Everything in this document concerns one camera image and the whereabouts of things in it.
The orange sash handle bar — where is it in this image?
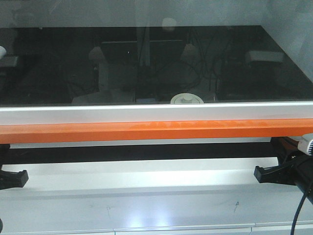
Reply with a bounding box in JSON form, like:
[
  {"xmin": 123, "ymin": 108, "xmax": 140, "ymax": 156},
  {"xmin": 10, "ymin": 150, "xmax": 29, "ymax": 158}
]
[{"xmin": 0, "ymin": 118, "xmax": 313, "ymax": 144}]

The white cabinet below hood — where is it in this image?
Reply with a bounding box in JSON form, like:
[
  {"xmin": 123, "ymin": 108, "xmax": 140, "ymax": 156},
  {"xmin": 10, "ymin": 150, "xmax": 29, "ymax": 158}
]
[{"xmin": 0, "ymin": 158, "xmax": 302, "ymax": 235}]

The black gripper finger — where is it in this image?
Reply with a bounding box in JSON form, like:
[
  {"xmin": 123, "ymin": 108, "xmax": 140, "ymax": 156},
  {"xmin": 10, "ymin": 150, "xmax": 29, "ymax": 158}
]
[
  {"xmin": 254, "ymin": 161, "xmax": 297, "ymax": 184},
  {"xmin": 0, "ymin": 170, "xmax": 29, "ymax": 190}
]

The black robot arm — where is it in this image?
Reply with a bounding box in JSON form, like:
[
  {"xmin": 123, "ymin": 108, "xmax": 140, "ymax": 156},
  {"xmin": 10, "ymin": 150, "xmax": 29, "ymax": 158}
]
[{"xmin": 254, "ymin": 154, "xmax": 313, "ymax": 202}]

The glass fume hood sash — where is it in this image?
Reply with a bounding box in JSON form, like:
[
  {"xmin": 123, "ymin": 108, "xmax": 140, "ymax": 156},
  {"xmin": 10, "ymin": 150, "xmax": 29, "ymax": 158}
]
[{"xmin": 0, "ymin": 0, "xmax": 313, "ymax": 125}]

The glass jar with white lid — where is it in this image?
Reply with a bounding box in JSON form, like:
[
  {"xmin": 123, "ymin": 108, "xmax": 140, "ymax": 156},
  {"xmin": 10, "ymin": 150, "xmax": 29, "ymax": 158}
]
[{"xmin": 170, "ymin": 93, "xmax": 204, "ymax": 104}]

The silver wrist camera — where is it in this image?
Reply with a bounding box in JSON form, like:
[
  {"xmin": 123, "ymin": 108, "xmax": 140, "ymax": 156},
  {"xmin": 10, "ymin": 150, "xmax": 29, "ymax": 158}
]
[{"xmin": 298, "ymin": 133, "xmax": 313, "ymax": 156}]

